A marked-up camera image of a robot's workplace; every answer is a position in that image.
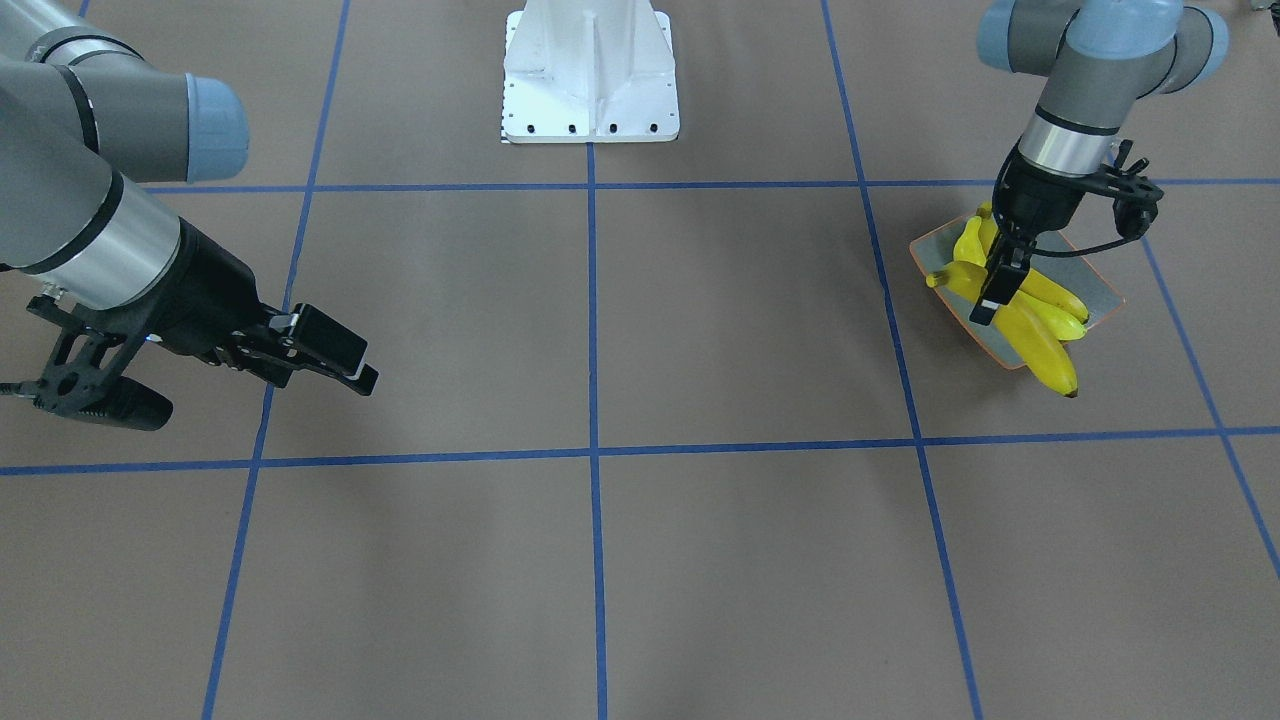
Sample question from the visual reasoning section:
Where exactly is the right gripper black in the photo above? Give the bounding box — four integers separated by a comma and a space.
151, 222, 380, 396

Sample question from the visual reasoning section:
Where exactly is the yellow banana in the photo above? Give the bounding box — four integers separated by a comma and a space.
925, 261, 1079, 398
952, 215, 1085, 342
975, 201, 1091, 323

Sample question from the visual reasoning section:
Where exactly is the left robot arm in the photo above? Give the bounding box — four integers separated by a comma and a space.
970, 1, 1230, 325

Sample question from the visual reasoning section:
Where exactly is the yellow banana top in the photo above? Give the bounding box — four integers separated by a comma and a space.
975, 201, 1091, 323

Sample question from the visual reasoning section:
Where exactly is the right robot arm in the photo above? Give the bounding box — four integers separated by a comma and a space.
3, 1, 378, 415

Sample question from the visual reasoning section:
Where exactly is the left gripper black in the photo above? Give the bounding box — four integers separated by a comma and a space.
969, 145, 1091, 325

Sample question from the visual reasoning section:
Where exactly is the black camera cable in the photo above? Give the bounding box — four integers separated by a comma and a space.
1030, 231, 1132, 263

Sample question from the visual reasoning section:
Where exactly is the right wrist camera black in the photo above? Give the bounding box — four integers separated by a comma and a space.
3, 293, 173, 430

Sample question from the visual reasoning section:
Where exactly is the white pillar base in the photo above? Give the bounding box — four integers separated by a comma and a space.
500, 1, 681, 143

